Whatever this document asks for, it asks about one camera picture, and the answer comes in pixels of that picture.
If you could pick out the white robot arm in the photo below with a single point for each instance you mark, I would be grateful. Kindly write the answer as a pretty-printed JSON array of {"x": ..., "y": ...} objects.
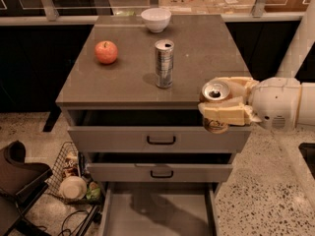
[{"x": 306, "y": 107}]

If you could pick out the orange soda can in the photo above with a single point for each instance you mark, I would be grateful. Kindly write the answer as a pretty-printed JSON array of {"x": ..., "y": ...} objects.
[{"x": 214, "y": 91}]

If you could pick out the grey drawer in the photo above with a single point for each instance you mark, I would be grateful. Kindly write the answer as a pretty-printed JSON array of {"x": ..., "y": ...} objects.
[
  {"x": 161, "y": 167},
  {"x": 153, "y": 131},
  {"x": 159, "y": 209}
]

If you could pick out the red apple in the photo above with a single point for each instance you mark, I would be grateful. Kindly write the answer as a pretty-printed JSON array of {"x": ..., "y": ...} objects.
[{"x": 106, "y": 52}]

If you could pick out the tall silver can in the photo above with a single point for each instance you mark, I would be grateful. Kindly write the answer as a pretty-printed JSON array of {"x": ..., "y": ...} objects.
[{"x": 164, "y": 62}]

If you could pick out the top grey drawer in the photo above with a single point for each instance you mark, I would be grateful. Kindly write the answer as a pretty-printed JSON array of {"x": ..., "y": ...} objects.
[{"x": 153, "y": 131}]

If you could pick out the black wire basket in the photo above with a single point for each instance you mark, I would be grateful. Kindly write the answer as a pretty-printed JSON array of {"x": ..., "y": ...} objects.
[{"x": 69, "y": 162}]

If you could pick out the grey drawer cabinet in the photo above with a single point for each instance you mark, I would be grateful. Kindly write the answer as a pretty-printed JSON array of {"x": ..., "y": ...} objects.
[{"x": 203, "y": 50}]

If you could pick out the bottom grey drawer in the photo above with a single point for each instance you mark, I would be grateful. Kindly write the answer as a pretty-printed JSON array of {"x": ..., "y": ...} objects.
[{"x": 159, "y": 209}]

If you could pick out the middle grey drawer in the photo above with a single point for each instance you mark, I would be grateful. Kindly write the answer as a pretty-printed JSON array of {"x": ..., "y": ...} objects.
[{"x": 161, "y": 167}]

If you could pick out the black chair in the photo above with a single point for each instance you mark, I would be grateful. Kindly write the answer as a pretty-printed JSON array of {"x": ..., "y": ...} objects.
[{"x": 21, "y": 185}]

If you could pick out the green snack bag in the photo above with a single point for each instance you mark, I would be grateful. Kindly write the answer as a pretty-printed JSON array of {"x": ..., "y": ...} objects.
[{"x": 93, "y": 192}]

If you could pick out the white bowl in basket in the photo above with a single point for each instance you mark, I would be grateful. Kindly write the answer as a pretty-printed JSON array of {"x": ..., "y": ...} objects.
[{"x": 73, "y": 188}]

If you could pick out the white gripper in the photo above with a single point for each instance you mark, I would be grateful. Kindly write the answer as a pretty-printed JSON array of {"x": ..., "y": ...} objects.
[{"x": 275, "y": 102}]

